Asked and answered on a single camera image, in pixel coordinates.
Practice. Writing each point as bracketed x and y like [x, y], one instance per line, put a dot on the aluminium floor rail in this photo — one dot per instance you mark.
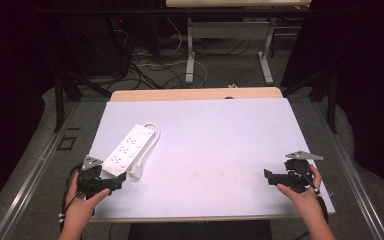
[35, 173]
[353, 176]

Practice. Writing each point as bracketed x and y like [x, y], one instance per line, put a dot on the dark curtain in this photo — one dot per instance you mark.
[366, 83]
[10, 83]

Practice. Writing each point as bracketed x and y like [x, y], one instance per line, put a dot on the person's left hand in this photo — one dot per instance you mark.
[81, 206]

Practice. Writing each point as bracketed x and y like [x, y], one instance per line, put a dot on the person's right hand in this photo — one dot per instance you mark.
[301, 198]

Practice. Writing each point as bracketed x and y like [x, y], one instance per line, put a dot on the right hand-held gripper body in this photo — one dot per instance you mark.
[298, 171]

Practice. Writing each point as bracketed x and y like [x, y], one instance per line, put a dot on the dark equipment cabinet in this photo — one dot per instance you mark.
[93, 43]

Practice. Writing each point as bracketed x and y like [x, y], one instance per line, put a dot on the white desk with metal legs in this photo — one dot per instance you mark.
[230, 30]

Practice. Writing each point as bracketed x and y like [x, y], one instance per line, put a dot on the white power plug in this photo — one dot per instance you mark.
[136, 171]

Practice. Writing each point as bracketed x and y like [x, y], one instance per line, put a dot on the white table mat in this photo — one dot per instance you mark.
[206, 156]

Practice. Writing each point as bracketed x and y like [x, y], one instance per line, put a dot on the black metal stand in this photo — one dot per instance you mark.
[60, 100]
[330, 100]

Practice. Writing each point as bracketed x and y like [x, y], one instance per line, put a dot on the black floor outlet frame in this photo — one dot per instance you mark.
[66, 143]

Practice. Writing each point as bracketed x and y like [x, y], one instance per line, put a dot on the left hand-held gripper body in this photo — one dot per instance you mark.
[90, 174]

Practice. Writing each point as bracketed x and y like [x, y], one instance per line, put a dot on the white power strip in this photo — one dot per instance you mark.
[128, 150]

